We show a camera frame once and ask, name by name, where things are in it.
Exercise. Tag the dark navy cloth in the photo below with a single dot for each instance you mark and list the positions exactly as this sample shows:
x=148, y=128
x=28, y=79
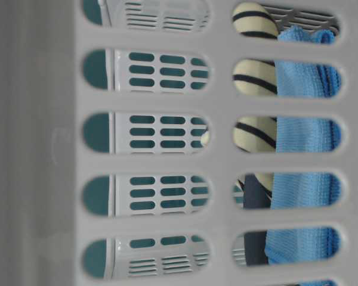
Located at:
x=255, y=197

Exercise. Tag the white plastic shopping basket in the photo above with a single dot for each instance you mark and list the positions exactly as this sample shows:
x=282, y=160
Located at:
x=45, y=163

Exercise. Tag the cream navy striped cloth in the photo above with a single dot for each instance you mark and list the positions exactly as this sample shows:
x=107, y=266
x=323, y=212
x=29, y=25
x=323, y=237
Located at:
x=256, y=78

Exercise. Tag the light blue microfibre cloth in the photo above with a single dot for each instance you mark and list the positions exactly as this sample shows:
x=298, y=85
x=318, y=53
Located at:
x=304, y=135

